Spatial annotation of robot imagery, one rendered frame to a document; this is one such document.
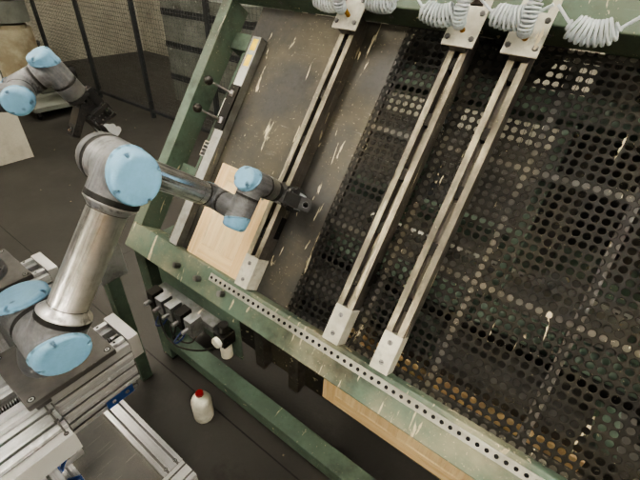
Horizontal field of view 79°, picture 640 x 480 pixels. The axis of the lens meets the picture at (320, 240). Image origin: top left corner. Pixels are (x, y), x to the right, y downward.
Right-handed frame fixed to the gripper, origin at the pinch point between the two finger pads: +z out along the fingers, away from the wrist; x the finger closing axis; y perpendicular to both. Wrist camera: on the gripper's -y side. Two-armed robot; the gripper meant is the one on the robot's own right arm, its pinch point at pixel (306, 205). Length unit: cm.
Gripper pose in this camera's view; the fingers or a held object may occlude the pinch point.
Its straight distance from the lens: 143.5
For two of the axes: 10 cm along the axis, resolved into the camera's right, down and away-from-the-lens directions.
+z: 4.5, 1.3, 8.8
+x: -4.0, 9.2, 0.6
